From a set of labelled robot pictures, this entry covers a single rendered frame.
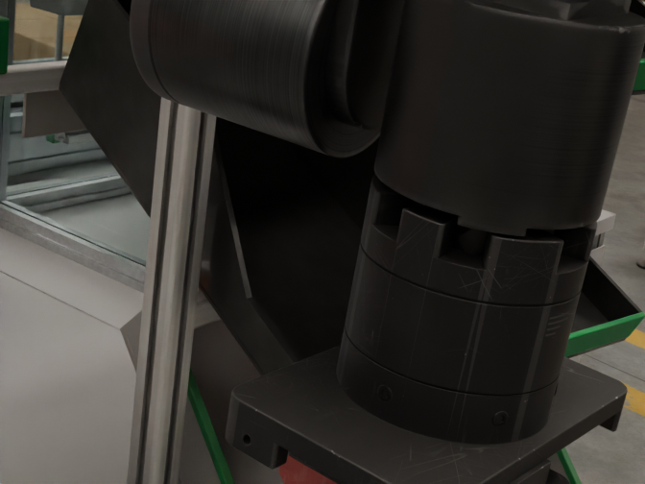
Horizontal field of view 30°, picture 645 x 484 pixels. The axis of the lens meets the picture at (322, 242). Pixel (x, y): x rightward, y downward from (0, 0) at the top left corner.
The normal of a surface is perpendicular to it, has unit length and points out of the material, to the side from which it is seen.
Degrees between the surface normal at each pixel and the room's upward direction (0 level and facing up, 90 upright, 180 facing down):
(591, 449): 0
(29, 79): 90
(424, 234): 90
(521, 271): 91
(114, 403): 0
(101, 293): 0
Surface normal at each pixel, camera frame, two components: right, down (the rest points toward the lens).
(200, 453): -0.73, 0.13
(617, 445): 0.14, -0.94
